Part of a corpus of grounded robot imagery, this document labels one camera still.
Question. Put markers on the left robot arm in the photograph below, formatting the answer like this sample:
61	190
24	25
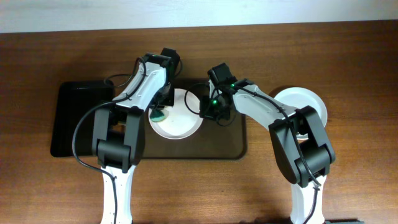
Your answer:
119	129

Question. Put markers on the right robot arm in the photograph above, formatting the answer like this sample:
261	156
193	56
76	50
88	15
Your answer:
302	149

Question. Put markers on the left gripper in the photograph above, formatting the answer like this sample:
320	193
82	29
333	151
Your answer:
162	104

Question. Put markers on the brown plastic serving tray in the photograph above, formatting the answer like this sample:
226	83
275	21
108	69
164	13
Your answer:
210	141

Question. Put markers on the black rectangular sponge tray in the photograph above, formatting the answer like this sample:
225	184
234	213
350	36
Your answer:
74	100

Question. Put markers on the green scrubbing sponge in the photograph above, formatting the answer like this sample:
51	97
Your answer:
157	115

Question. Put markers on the white plate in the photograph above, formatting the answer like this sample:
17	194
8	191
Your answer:
301	97
181	120

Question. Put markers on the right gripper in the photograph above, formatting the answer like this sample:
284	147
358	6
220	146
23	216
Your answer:
210	111

